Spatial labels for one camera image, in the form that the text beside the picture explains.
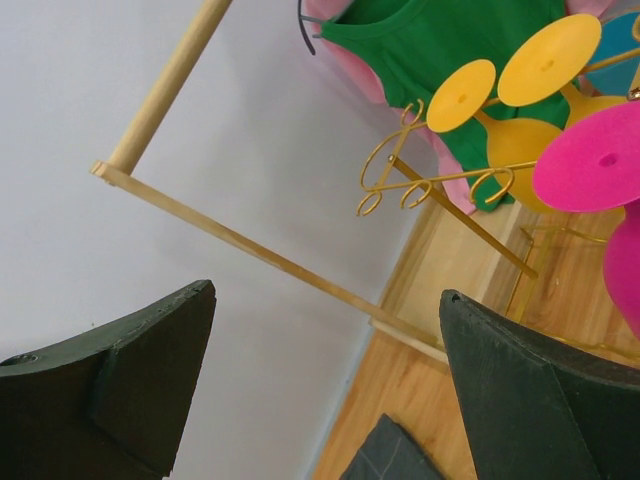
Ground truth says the gold wire glass rack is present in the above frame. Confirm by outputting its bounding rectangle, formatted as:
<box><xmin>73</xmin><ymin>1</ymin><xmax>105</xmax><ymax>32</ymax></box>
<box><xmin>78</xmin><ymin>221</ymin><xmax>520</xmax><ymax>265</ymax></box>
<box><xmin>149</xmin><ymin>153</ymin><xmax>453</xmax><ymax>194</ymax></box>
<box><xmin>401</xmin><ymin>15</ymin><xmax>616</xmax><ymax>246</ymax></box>
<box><xmin>355</xmin><ymin>9</ymin><xmax>640</xmax><ymax>351</ymax></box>

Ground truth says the rear yellow wine glass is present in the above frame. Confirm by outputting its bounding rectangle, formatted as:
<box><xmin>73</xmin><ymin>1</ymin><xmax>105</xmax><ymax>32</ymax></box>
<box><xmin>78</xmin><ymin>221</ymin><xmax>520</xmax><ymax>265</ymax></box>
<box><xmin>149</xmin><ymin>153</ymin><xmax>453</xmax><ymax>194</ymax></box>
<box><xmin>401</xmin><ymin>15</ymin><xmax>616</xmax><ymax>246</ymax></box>
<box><xmin>426</xmin><ymin>59</ymin><xmax>562</xmax><ymax>214</ymax></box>

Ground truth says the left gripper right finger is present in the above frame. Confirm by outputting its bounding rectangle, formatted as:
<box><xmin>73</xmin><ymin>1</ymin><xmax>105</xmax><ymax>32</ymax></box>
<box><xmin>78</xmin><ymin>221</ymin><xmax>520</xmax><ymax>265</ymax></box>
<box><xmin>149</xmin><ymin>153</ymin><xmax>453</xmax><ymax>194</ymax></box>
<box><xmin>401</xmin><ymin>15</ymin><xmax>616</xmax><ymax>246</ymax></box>
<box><xmin>439</xmin><ymin>290</ymin><xmax>639</xmax><ymax>479</ymax></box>

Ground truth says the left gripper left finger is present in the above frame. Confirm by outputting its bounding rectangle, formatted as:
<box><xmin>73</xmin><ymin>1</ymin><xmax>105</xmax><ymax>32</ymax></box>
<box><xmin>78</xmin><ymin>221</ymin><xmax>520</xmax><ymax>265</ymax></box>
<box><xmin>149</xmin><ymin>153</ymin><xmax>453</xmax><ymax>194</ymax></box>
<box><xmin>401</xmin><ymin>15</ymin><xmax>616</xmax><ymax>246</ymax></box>
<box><xmin>1</xmin><ymin>280</ymin><xmax>216</xmax><ymax>479</ymax></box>

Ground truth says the front yellow wine glass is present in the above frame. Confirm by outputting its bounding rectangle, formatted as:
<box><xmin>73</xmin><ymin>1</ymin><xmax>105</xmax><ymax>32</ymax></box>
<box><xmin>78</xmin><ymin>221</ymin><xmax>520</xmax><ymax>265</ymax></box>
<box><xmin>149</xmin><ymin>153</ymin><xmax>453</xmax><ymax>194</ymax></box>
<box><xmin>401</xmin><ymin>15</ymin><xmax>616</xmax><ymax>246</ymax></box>
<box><xmin>497</xmin><ymin>13</ymin><xmax>627</xmax><ymax>128</ymax></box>

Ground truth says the pink wine glass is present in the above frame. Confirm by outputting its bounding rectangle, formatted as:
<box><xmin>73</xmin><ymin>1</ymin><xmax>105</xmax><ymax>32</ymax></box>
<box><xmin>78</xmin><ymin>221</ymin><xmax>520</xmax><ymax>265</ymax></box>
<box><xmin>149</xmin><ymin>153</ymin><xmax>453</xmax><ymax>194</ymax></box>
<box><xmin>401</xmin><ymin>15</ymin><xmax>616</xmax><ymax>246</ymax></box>
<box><xmin>532</xmin><ymin>101</ymin><xmax>639</xmax><ymax>335</ymax></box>

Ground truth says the wooden clothes rack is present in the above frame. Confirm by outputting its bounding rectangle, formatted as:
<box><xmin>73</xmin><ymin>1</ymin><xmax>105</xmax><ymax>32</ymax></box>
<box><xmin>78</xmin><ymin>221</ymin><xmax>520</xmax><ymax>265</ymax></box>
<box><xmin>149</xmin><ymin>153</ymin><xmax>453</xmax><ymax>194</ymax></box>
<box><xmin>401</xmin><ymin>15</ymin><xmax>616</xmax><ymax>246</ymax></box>
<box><xmin>89</xmin><ymin>0</ymin><xmax>526</xmax><ymax>364</ymax></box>

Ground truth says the yellow wine glass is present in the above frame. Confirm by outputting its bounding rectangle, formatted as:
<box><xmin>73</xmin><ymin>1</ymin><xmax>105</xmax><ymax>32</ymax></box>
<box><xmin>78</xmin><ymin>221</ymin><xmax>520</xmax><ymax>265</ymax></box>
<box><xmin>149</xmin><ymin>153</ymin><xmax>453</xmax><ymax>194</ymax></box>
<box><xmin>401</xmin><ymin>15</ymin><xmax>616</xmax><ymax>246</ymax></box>
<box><xmin>497</xmin><ymin>13</ymin><xmax>627</xmax><ymax>128</ymax></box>
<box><xmin>426</xmin><ymin>59</ymin><xmax>562</xmax><ymax>214</ymax></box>

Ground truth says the pink t-shirt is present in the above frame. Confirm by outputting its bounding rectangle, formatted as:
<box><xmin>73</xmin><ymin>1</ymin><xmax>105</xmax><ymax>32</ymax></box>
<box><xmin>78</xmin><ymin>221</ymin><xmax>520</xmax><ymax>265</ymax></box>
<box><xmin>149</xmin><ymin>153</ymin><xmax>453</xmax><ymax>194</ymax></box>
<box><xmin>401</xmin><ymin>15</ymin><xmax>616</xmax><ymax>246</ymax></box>
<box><xmin>308</xmin><ymin>0</ymin><xmax>476</xmax><ymax>215</ymax></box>

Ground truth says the folded dark grey cloth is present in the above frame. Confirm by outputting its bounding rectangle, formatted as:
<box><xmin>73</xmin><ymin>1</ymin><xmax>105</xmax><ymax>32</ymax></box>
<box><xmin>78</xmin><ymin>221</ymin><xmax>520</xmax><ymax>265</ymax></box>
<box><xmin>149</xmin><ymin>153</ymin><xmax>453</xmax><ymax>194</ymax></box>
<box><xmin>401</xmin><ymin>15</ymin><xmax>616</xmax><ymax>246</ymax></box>
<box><xmin>340</xmin><ymin>414</ymin><xmax>445</xmax><ymax>480</ymax></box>

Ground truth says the green tank top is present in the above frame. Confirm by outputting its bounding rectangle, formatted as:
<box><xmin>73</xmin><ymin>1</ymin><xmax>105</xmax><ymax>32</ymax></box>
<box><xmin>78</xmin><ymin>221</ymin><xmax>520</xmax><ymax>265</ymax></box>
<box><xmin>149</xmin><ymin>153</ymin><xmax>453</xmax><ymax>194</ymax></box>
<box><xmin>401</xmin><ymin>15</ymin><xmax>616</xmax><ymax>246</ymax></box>
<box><xmin>319</xmin><ymin>0</ymin><xmax>581</xmax><ymax>211</ymax></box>

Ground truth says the blue wine glass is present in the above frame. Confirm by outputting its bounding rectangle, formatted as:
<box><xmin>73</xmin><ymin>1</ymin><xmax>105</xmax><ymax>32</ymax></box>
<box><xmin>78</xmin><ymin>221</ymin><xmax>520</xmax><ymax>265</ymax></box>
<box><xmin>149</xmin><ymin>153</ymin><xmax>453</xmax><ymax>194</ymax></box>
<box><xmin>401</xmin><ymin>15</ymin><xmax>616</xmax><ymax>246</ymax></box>
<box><xmin>579</xmin><ymin>8</ymin><xmax>639</xmax><ymax>97</ymax></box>

